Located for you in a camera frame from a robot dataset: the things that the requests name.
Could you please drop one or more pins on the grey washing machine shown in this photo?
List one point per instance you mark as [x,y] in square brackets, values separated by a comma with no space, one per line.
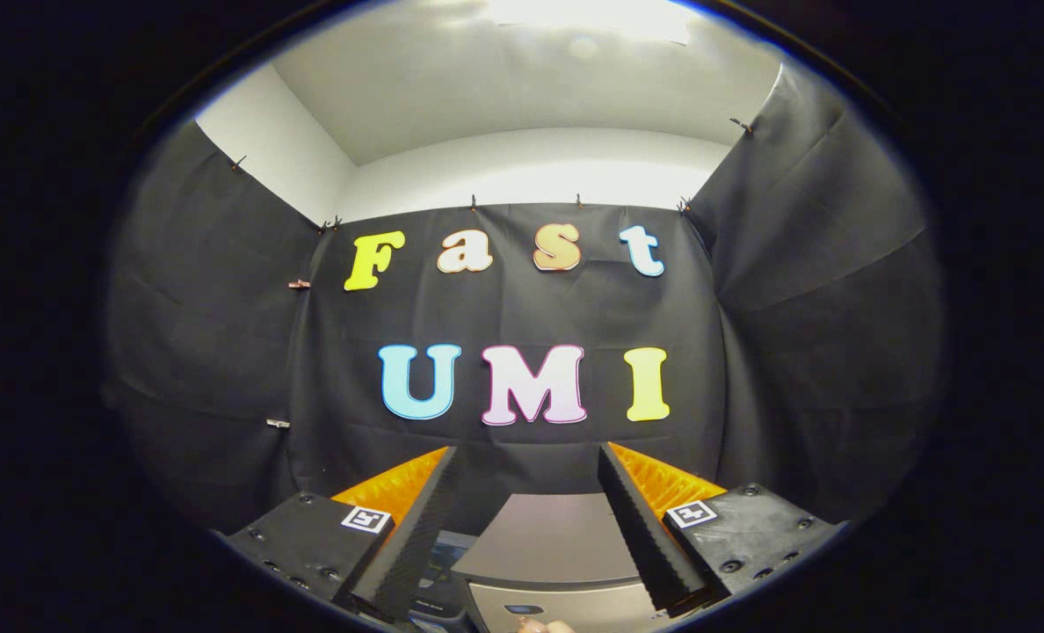
[438,611]

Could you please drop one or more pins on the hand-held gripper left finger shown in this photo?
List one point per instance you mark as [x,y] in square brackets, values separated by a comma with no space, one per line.
[416,536]

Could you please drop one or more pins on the black backdrop cloth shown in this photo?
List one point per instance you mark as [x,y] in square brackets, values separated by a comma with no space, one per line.
[522,316]

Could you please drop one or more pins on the grey cabinet with stickers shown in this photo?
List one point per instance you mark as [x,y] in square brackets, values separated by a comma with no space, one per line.
[557,536]

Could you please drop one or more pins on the row of dark cloth clips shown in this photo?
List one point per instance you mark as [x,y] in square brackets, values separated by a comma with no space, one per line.
[742,126]

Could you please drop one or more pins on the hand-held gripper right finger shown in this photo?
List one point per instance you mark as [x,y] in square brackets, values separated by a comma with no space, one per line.
[636,527]

